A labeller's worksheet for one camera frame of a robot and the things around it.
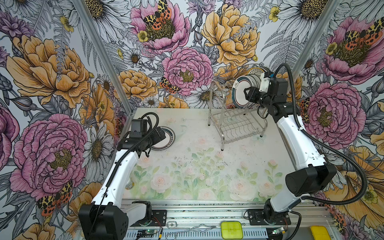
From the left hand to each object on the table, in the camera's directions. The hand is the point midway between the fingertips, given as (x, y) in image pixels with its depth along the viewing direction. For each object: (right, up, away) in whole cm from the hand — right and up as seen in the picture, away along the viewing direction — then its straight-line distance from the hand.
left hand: (158, 141), depth 80 cm
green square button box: (+36, -40, -10) cm, 55 cm away
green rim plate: (+45, +24, +8) cm, 51 cm away
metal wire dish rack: (+46, +8, +26) cm, 53 cm away
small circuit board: (-3, -41, -9) cm, 42 cm away
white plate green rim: (0, -3, +20) cm, 20 cm away
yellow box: (+78, -41, -10) cm, 88 cm away
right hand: (+46, +24, -3) cm, 52 cm away
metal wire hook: (+9, -40, -6) cm, 41 cm away
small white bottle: (-15, -22, 0) cm, 27 cm away
